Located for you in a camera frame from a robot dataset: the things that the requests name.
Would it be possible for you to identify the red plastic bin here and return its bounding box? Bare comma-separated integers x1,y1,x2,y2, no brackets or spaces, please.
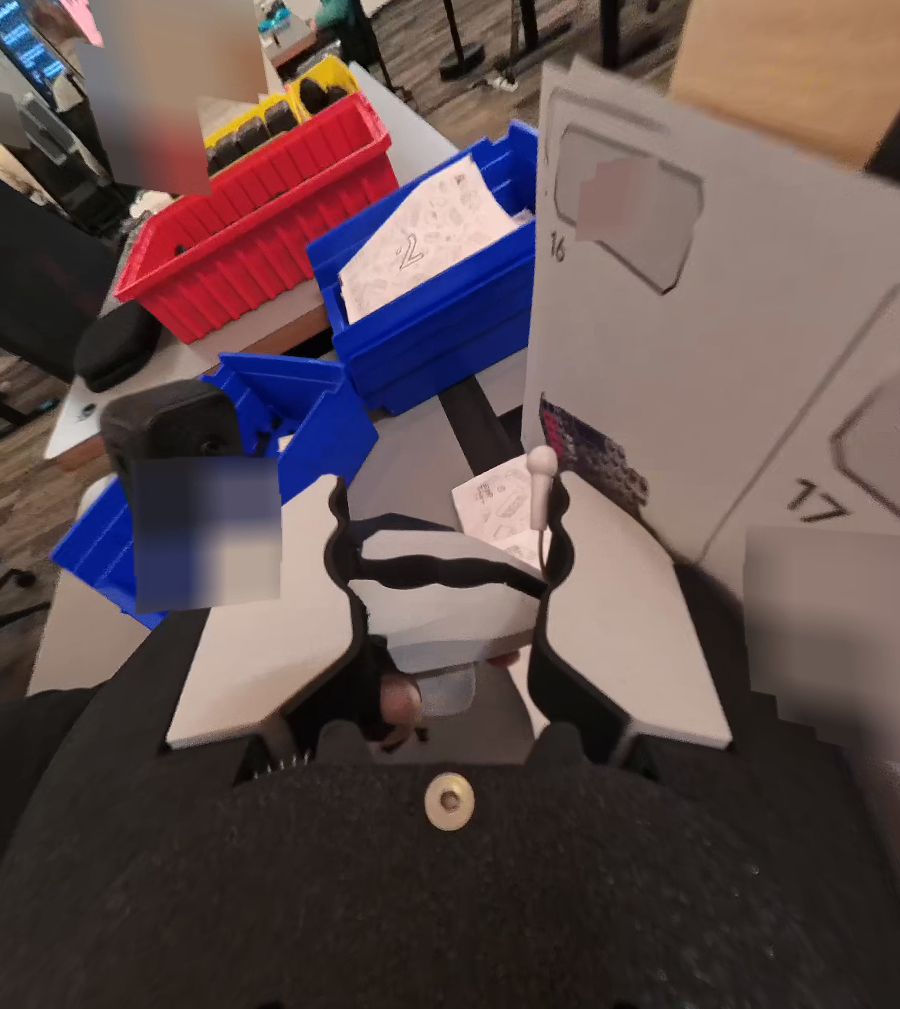
113,89,393,345

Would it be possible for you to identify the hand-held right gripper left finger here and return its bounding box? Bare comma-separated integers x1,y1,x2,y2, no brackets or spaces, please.
166,475,366,747

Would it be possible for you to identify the grey desk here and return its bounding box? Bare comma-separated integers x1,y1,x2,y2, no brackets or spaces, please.
26,378,557,754

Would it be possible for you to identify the row of black pouches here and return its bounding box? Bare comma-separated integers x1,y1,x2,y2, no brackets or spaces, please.
208,75,350,174

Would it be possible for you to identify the black oval case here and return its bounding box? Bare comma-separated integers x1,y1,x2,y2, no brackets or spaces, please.
71,302,165,395

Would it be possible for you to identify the computer monitor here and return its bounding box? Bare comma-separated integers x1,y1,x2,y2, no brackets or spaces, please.
0,0,80,111

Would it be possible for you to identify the opened printed paper bag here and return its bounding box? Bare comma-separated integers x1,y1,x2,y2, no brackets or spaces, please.
450,459,555,570

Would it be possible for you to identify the yellow plastic bin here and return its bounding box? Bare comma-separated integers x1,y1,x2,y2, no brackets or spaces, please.
204,54,362,170

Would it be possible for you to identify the toy instruction booklet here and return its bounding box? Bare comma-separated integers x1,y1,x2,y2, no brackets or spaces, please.
519,59,900,570

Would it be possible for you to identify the black office chair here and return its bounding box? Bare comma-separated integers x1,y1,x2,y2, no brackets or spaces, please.
0,153,120,446

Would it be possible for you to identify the blue plastic bin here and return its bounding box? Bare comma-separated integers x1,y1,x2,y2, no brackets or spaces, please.
306,120,539,417
50,352,377,629

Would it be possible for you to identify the person's left hand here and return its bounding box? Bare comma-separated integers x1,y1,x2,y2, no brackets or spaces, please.
377,676,426,728

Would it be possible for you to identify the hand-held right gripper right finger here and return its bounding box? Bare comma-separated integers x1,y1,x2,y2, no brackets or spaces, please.
530,471,735,747

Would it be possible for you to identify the large printed paper bag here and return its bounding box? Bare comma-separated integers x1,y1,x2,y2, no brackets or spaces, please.
337,153,527,326

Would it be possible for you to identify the black round-base floor stand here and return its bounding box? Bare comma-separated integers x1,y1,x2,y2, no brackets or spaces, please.
436,0,489,81

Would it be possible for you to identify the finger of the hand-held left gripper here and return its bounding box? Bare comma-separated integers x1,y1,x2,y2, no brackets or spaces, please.
349,579,543,659
349,528,547,594

